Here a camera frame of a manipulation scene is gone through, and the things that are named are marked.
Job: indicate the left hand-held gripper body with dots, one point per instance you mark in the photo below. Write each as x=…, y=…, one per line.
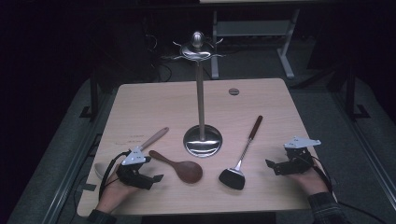
x=132, y=158

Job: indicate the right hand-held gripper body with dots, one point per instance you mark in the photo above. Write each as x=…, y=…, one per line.
x=295, y=163

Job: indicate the light wooden spoon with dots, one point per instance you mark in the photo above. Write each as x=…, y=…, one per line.
x=155, y=137

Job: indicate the dark brown wooden spoon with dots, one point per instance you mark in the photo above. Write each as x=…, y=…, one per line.
x=188, y=171

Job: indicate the metal utensil stand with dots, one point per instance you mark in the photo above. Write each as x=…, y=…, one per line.
x=202, y=141

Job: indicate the person's right hand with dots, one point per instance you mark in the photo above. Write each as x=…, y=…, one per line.
x=311, y=182

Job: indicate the person's left hand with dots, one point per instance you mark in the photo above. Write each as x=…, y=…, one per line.
x=113, y=194

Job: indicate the black metal stand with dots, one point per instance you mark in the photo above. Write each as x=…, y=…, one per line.
x=93, y=96
x=351, y=93

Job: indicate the grey round grommet cap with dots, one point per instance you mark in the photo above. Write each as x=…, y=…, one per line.
x=234, y=91

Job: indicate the white metal desk frame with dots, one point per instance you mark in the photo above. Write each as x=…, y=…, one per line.
x=255, y=28

